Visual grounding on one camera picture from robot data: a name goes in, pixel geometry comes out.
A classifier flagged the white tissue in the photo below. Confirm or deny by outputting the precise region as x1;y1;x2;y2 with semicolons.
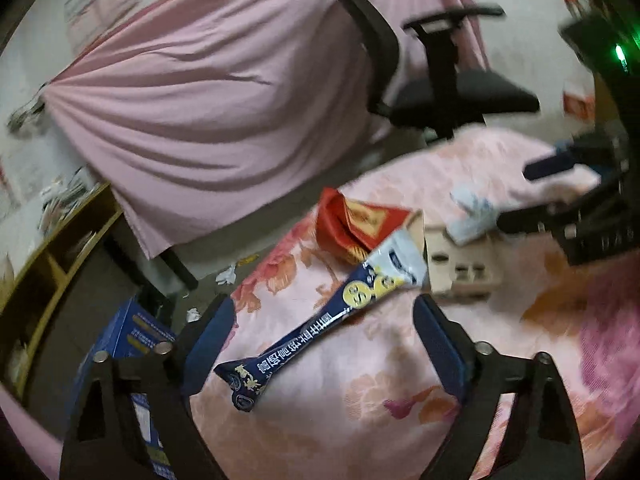
447;185;506;246

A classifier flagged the dark blue snack wrapper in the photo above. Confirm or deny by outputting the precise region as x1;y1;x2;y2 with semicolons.
214;227;428;413

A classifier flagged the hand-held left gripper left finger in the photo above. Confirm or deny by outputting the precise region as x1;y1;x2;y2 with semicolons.
59;294;236;480

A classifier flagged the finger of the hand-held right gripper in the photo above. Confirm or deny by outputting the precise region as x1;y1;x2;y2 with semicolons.
497;202;566;235
522;151;603;182

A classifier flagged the wooden shelf unit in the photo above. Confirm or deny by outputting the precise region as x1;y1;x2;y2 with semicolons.
0;180;123;401

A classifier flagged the metal wall rack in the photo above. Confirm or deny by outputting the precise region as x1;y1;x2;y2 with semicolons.
5;92;48;136

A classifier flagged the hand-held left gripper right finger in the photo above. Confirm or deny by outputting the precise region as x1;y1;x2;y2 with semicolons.
412;294;586;480

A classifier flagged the blue cardboard box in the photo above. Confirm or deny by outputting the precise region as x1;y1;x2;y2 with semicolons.
70;295;178;480

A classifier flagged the pink floral blanket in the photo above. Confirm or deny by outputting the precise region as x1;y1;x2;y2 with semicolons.
190;127;640;480

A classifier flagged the stack of books and papers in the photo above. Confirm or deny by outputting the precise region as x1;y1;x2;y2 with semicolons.
37;167;101;233

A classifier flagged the red hanging ornament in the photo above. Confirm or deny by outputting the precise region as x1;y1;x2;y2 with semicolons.
562;82;598;121

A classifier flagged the brown cardboard piece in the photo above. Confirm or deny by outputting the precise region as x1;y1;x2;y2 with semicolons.
424;224;505;302

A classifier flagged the black office chair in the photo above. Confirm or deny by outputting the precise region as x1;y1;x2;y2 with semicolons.
297;0;541;141

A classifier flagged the hanging pink sheet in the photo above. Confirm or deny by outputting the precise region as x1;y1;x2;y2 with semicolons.
45;0;491;261

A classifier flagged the red paper packet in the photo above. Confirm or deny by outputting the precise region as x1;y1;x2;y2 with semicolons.
315;187;426;266

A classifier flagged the pink curtain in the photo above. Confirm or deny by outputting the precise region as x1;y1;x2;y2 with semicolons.
0;400;66;480

